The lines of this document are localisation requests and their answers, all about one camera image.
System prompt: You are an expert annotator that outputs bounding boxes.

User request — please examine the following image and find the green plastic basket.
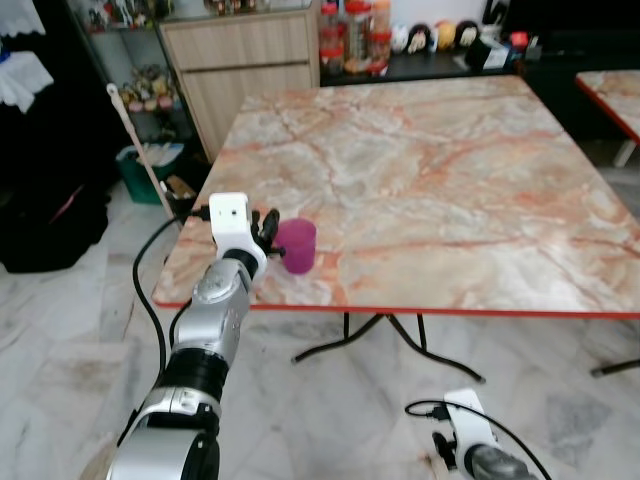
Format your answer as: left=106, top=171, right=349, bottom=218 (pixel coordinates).
left=117, top=143, right=188, bottom=206

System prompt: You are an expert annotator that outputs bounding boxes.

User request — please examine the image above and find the black bag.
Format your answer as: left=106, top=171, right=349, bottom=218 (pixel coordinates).
left=0, top=175, right=113, bottom=274

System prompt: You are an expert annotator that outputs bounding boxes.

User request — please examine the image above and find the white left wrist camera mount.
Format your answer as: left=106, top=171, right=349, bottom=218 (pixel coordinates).
left=207, top=192, right=269, bottom=277

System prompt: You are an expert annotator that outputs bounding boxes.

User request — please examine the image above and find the long wooden stick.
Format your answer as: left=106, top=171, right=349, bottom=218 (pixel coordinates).
left=106, top=83, right=179, bottom=223

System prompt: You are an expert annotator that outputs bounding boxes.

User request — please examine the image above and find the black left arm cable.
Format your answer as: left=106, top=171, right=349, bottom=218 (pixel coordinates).
left=132, top=205, right=213, bottom=381

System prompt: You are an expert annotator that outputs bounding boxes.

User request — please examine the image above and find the low black sideboard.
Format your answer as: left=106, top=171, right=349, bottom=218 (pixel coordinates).
left=320, top=48, right=581, bottom=87

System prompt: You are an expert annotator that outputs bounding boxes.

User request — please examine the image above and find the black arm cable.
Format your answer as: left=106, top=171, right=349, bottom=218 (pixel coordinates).
left=404, top=399, right=553, bottom=480
left=132, top=205, right=213, bottom=381

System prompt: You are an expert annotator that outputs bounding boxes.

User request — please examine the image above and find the red edged marble table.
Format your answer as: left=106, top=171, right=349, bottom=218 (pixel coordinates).
left=575, top=68, right=640, bottom=169

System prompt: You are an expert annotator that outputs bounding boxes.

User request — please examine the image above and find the large black cabinet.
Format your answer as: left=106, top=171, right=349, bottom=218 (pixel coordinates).
left=500, top=0, right=640, bottom=73

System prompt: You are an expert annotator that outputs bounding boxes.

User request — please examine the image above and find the red lidded plastic jar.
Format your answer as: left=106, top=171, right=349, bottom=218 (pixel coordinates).
left=342, top=0, right=373, bottom=73
left=370, top=0, right=393, bottom=71
left=319, top=3, right=343, bottom=73

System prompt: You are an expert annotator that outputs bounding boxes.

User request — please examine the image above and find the glass shelf with figurines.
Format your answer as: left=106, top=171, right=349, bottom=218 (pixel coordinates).
left=70, top=0, right=206, bottom=171

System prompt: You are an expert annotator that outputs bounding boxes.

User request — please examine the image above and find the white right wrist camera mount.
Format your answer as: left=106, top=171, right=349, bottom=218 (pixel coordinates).
left=444, top=389, right=498, bottom=471

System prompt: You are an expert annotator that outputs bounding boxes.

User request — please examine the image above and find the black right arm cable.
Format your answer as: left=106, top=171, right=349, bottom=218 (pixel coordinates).
left=404, top=399, right=553, bottom=480

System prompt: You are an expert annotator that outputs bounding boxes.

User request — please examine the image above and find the light wooden cabinet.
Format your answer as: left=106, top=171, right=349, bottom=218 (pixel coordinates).
left=160, top=5, right=323, bottom=161

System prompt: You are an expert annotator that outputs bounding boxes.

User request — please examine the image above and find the black and white plush toy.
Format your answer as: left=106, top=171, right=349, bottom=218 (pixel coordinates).
left=408, top=22, right=435, bottom=53

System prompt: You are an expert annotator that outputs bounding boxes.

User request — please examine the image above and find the yellow plush toy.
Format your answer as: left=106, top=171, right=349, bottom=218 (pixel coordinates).
left=433, top=20, right=458, bottom=51

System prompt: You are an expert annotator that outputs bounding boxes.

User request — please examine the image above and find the black straight table leg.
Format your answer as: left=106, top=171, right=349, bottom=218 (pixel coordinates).
left=590, top=358, right=640, bottom=378

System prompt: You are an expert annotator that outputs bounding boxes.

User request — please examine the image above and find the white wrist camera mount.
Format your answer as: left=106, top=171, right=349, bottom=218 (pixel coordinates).
left=207, top=192, right=269, bottom=277
left=444, top=389, right=498, bottom=471

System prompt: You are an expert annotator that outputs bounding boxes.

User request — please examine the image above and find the white hanging cloth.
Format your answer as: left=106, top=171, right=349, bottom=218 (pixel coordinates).
left=0, top=50, right=54, bottom=113
left=0, top=0, right=47, bottom=37

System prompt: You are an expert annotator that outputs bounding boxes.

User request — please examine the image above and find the purple plastic cup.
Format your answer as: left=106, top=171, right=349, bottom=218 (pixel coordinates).
left=275, top=218, right=318, bottom=276

